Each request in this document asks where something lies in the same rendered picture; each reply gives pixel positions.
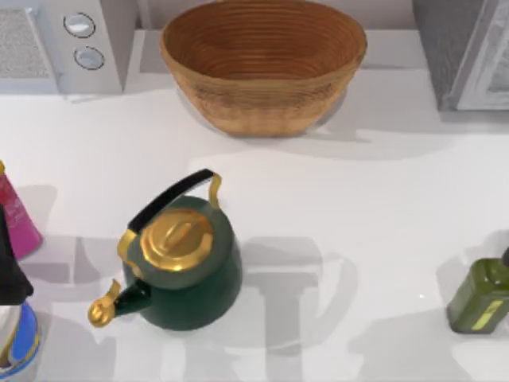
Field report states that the green and gold kettle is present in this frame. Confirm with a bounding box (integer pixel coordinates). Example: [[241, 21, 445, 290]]
[[87, 169, 243, 331]]

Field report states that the woven wooden basket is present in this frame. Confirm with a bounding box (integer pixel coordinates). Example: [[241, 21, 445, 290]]
[[159, 0, 368, 138]]

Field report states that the microwave knob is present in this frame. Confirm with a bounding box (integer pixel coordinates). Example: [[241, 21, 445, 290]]
[[63, 12, 97, 39], [73, 45, 107, 71]]

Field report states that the pink bottle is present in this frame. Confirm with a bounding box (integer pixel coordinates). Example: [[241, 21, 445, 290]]
[[0, 160, 44, 262]]

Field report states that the green bottle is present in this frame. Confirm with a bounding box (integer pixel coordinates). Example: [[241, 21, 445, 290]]
[[445, 246, 509, 334]]

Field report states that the pale microwave oven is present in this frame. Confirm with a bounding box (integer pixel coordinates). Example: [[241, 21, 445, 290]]
[[0, 0, 138, 96]]

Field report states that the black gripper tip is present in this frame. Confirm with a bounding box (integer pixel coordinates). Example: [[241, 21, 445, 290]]
[[0, 203, 34, 307]]

